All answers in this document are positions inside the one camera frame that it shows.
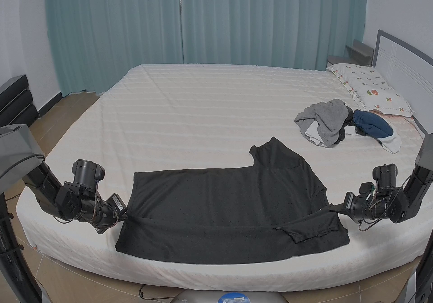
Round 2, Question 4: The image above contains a pile of clothes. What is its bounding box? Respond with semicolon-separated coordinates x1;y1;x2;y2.
294;99;402;154

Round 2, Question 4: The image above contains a bed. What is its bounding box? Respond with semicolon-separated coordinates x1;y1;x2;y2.
15;29;433;294

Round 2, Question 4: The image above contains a black chest of drawers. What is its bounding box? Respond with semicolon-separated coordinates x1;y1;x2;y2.
0;74;39;128

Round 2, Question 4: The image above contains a grey bedside table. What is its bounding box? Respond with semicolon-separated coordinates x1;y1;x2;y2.
327;39;374;67

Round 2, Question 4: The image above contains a blue-green curtain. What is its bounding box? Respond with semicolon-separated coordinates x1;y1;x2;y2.
46;0;367;96

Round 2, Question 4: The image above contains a black T-shirt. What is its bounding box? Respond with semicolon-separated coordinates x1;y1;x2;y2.
115;137;350;266

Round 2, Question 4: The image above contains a white printed pillow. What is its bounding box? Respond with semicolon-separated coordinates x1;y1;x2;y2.
326;63;416;117

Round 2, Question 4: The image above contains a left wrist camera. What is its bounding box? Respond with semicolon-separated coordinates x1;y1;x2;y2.
109;193;128;218

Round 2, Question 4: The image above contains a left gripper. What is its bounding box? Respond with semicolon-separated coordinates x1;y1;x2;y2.
91;200;127;235

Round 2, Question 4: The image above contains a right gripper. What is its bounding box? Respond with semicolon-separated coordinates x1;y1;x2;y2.
343;191;373;224

